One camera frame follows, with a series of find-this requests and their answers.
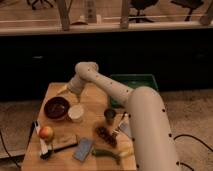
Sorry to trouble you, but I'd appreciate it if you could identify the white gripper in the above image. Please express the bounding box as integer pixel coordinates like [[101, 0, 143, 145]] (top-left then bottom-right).
[[57, 75, 87, 95]]

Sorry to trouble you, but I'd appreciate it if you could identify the dark red bowl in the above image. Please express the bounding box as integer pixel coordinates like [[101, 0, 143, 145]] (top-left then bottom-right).
[[44, 96, 70, 118]]

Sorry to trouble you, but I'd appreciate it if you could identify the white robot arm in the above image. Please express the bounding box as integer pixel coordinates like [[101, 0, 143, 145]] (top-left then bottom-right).
[[58, 62, 181, 171]]

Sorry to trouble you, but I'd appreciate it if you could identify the white cup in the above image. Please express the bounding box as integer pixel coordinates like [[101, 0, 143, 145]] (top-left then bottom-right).
[[68, 105, 84, 123]]

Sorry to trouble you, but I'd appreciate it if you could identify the red yellow apple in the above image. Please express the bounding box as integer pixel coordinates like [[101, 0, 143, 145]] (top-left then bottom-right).
[[39, 126, 54, 141]]

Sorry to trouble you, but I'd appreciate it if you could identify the dark metal cup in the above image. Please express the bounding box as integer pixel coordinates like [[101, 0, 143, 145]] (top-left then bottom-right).
[[104, 108, 116, 125]]

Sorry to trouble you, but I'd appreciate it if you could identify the metal spoon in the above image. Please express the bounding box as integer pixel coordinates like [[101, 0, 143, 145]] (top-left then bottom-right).
[[113, 111, 127, 135]]

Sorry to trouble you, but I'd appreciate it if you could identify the blue sponge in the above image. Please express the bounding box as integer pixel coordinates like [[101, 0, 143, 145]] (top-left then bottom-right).
[[73, 137, 93, 162]]

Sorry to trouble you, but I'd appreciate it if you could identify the dark grape bunch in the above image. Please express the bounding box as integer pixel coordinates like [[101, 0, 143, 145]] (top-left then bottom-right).
[[95, 126, 117, 148]]

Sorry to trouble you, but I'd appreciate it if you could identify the green tray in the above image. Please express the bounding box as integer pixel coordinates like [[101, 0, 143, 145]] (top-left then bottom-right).
[[108, 73, 159, 109]]

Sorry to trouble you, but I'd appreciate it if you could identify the grey blue cloth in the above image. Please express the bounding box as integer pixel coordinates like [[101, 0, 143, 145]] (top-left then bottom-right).
[[119, 122, 132, 138]]

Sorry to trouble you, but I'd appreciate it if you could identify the green cucumber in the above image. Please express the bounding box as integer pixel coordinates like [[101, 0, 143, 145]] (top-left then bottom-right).
[[91, 149, 120, 165]]

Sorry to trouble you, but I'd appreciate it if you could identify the yellow banana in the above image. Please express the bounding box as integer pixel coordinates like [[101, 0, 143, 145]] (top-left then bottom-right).
[[118, 149, 133, 158]]

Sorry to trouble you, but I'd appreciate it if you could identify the white handled utensil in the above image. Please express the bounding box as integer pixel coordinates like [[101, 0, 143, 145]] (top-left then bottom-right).
[[34, 120, 48, 155]]

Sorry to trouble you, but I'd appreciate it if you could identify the black cable left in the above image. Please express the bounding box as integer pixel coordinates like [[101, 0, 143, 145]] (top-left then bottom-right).
[[0, 121, 36, 170]]

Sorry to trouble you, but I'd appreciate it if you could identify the black cable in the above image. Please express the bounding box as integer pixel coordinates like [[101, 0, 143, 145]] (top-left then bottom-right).
[[0, 121, 36, 170], [173, 133, 213, 171]]

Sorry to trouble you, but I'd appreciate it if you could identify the black cable right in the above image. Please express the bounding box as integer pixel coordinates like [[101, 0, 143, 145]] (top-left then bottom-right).
[[173, 133, 213, 171]]

